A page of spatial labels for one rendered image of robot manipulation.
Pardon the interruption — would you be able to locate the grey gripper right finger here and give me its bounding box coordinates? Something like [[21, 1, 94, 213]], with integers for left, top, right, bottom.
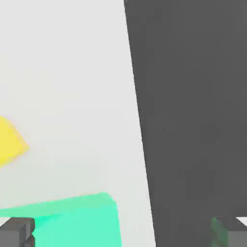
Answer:
[[211, 216, 247, 247]]

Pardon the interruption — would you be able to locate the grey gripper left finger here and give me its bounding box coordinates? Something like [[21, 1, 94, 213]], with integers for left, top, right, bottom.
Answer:
[[0, 217, 36, 247]]

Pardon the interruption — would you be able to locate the large turquoise box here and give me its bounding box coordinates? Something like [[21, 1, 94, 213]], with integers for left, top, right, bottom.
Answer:
[[0, 192, 123, 247]]

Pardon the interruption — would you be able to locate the large yellow box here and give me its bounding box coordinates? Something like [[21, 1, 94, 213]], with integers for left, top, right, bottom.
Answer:
[[0, 115, 30, 169]]

